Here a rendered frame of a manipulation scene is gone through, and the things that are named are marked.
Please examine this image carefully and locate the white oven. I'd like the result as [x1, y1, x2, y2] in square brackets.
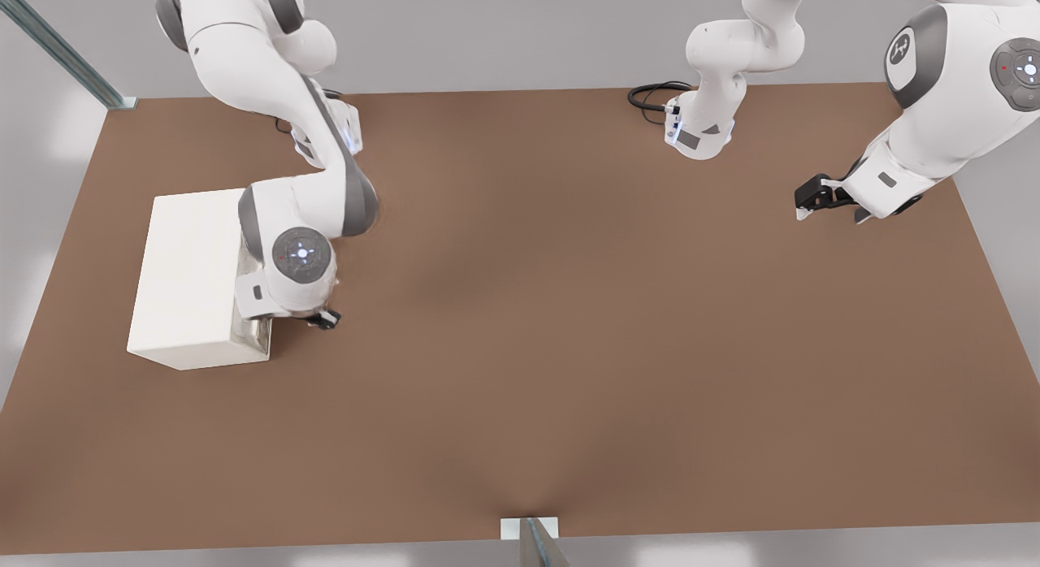
[127, 188, 273, 371]

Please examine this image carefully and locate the silver frame post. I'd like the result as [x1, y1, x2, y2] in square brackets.
[500, 517, 570, 567]
[0, 0, 138, 111]

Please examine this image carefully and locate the black cable loop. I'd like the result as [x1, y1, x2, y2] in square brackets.
[627, 81, 696, 128]

